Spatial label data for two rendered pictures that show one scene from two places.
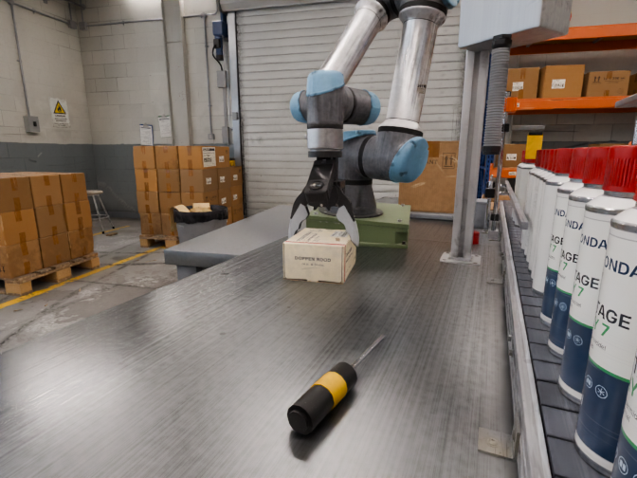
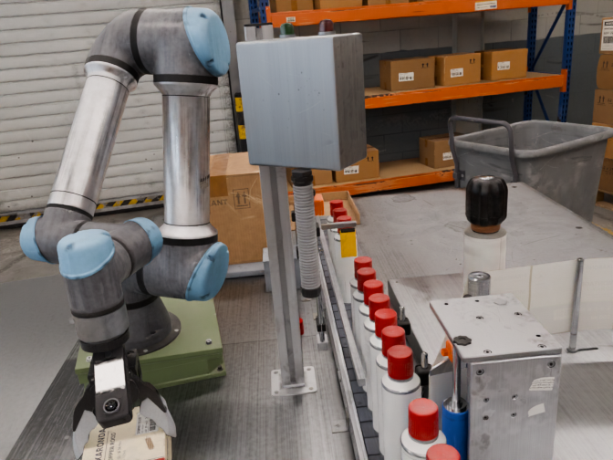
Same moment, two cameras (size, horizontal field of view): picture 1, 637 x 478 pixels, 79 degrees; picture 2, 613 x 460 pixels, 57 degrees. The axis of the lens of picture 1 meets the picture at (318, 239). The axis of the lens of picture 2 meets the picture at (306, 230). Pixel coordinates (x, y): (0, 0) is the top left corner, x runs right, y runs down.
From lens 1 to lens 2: 0.41 m
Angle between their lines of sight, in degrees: 26
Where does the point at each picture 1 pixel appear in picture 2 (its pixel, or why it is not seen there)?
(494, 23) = (289, 151)
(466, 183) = (285, 302)
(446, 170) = (241, 210)
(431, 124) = not seen: hidden behind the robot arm
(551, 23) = (350, 160)
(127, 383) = not seen: outside the picture
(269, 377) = not seen: outside the picture
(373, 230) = (178, 365)
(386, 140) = (173, 258)
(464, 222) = (290, 344)
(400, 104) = (182, 208)
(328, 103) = (99, 286)
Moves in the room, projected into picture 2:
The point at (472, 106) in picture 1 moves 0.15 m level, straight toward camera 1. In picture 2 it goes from (276, 218) to (283, 248)
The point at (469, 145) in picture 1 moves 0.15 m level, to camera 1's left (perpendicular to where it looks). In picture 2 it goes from (281, 261) to (202, 283)
